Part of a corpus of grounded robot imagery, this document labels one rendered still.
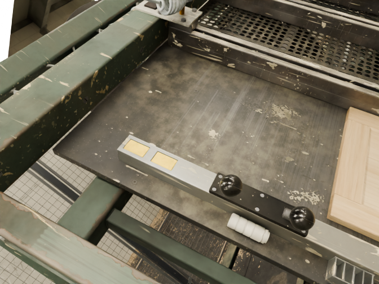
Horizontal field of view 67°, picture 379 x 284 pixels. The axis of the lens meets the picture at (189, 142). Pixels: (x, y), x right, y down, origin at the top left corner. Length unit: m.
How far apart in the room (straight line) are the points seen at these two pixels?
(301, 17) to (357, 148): 0.61
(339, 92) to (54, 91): 0.74
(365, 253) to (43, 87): 0.74
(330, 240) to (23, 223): 0.56
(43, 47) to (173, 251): 0.99
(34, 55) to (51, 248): 0.91
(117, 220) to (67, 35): 0.95
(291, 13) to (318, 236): 0.88
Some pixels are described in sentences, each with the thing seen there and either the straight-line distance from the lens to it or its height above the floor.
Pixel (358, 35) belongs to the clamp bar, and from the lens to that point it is 1.27.
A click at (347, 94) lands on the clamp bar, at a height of 1.34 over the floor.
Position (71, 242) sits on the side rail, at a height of 1.66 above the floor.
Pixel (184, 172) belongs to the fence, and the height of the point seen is 1.57.
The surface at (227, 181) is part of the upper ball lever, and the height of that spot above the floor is 1.55.
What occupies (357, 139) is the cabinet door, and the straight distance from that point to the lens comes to 0.85.
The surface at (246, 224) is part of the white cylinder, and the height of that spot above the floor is 1.44.
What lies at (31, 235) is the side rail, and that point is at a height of 1.72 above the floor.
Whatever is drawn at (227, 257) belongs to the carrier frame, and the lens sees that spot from 1.78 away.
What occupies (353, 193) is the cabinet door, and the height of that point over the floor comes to 1.27.
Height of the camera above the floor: 1.74
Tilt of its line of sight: 13 degrees down
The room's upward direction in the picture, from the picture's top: 47 degrees counter-clockwise
